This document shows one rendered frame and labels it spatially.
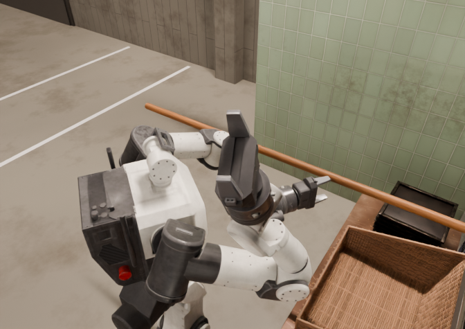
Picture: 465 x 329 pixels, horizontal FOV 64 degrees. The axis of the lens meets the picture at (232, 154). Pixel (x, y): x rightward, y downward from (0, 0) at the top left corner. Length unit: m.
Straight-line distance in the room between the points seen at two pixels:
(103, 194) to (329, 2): 1.85
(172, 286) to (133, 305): 0.38
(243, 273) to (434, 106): 1.84
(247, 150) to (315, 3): 1.98
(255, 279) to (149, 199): 0.32
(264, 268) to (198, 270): 0.16
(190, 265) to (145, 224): 0.16
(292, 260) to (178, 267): 0.25
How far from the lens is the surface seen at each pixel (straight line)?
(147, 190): 0.98
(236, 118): 0.55
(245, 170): 0.56
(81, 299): 2.55
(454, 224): 1.31
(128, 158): 1.18
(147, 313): 1.19
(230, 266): 0.87
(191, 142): 1.23
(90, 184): 1.04
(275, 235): 0.79
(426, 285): 1.93
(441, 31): 2.33
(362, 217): 2.11
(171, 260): 0.83
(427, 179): 2.74
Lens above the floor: 2.05
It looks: 38 degrees down
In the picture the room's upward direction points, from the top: straight up
